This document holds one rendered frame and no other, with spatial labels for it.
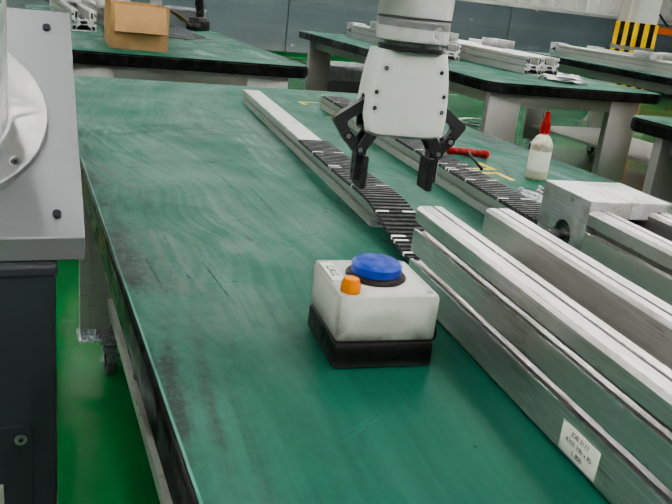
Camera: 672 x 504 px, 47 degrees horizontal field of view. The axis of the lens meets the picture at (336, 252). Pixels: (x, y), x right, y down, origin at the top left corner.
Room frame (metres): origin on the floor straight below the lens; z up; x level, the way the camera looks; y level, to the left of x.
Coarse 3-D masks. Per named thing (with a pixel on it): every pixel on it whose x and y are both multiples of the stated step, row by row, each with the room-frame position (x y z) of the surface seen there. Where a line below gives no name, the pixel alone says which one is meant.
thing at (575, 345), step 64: (448, 256) 0.63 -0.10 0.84; (512, 256) 0.67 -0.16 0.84; (576, 256) 0.60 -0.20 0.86; (448, 320) 0.61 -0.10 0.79; (512, 320) 0.52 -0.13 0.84; (576, 320) 0.46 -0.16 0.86; (640, 320) 0.50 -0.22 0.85; (512, 384) 0.50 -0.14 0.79; (576, 384) 0.44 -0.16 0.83; (640, 384) 0.39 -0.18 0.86; (576, 448) 0.42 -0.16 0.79; (640, 448) 0.37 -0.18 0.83
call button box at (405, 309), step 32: (320, 288) 0.57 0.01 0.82; (384, 288) 0.54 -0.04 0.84; (416, 288) 0.55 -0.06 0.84; (320, 320) 0.56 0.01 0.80; (352, 320) 0.52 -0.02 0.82; (384, 320) 0.53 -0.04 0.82; (416, 320) 0.54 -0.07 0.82; (352, 352) 0.52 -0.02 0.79; (384, 352) 0.53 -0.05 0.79; (416, 352) 0.54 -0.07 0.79
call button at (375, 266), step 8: (360, 256) 0.57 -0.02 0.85; (368, 256) 0.57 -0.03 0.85; (376, 256) 0.57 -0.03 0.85; (384, 256) 0.58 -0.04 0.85; (352, 264) 0.56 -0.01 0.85; (360, 264) 0.55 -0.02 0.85; (368, 264) 0.55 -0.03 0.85; (376, 264) 0.56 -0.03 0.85; (384, 264) 0.56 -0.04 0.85; (392, 264) 0.56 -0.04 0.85; (400, 264) 0.57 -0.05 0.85; (360, 272) 0.55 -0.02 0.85; (368, 272) 0.55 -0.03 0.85; (376, 272) 0.55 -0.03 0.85; (384, 272) 0.55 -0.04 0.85; (392, 272) 0.55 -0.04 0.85; (400, 272) 0.56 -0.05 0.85
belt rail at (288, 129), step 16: (256, 96) 1.72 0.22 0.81; (256, 112) 1.64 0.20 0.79; (272, 112) 1.52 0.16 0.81; (272, 128) 1.48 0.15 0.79; (288, 128) 1.36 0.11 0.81; (304, 128) 1.38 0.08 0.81; (288, 144) 1.34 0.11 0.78; (304, 160) 1.23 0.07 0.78; (320, 176) 1.13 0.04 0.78; (336, 176) 1.06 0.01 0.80; (336, 192) 1.05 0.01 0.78; (352, 192) 0.98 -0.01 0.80; (352, 208) 0.97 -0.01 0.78; (368, 208) 0.92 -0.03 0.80; (368, 224) 0.91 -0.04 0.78
